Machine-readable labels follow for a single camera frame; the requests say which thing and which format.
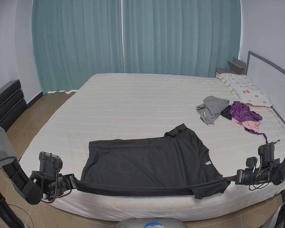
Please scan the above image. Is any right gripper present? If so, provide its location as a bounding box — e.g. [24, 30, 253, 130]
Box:
[236, 167, 256, 185]

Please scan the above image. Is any grey bedside table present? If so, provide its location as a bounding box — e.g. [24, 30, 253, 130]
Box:
[216, 57, 246, 77]

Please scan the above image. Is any black T-shirt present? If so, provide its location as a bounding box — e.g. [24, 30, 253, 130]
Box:
[76, 123, 233, 200]

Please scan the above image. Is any purple garment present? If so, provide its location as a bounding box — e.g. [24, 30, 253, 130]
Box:
[230, 101, 280, 145]

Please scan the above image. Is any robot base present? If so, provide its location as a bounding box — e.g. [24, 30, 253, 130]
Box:
[116, 218, 183, 228]

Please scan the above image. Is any pink garment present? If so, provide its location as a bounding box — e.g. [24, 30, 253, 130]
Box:
[232, 117, 260, 132]

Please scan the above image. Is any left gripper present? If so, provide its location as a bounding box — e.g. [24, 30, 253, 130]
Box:
[60, 173, 78, 194]

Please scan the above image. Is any bed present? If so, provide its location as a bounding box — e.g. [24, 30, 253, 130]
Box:
[20, 51, 285, 223]

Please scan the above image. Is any blue-green curtain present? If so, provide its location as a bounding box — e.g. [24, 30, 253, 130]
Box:
[122, 0, 242, 78]
[32, 0, 124, 95]

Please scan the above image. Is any grey garment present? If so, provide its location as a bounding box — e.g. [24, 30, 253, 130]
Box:
[196, 95, 230, 127]

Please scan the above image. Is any black shiny garment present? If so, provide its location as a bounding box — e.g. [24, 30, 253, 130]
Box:
[220, 105, 233, 121]

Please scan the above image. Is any black chest of drawers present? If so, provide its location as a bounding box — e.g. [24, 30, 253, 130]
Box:
[0, 80, 27, 132]

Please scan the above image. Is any white printed pillow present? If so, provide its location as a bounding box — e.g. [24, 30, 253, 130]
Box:
[216, 73, 273, 108]

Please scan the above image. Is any black cable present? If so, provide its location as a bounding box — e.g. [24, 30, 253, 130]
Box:
[7, 201, 34, 228]

